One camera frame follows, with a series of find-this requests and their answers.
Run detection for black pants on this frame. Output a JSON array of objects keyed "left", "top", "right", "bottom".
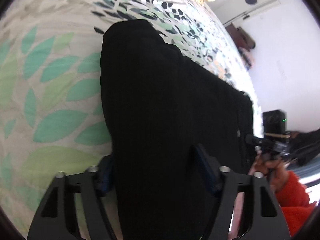
[{"left": 100, "top": 20, "right": 255, "bottom": 239}]

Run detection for person right hand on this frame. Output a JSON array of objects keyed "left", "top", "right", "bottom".
[{"left": 253, "top": 154, "right": 290, "bottom": 193}]

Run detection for black box with green light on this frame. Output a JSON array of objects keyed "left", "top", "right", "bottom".
[{"left": 263, "top": 109, "right": 287, "bottom": 139}]

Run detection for pile of folded clothes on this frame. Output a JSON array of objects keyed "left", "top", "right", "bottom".
[{"left": 238, "top": 47, "right": 255, "bottom": 70}]

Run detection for floral leaf bedspread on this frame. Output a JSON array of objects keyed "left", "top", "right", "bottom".
[{"left": 1, "top": 0, "right": 263, "bottom": 237}]

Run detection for dark wooden dresser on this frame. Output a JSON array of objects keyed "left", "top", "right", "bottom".
[{"left": 225, "top": 23, "right": 256, "bottom": 51}]

